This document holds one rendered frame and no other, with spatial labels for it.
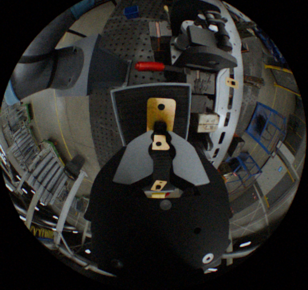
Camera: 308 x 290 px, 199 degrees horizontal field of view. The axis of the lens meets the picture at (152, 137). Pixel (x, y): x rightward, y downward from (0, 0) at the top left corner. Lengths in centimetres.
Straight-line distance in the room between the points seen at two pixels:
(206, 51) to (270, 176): 817
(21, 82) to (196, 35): 33
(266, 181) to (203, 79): 820
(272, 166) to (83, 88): 838
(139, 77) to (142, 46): 24
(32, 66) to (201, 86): 38
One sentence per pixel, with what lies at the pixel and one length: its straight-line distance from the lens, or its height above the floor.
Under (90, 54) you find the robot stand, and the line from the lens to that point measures 31.
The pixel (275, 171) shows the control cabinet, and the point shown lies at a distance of 815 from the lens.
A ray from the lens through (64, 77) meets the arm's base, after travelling 30.
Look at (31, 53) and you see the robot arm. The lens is 22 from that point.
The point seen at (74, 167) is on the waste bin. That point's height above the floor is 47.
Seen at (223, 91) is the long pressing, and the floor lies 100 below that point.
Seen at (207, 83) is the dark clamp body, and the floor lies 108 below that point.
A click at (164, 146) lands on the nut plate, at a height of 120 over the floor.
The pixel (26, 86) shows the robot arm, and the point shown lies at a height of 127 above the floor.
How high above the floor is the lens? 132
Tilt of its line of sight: 58 degrees down
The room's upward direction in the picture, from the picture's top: 175 degrees counter-clockwise
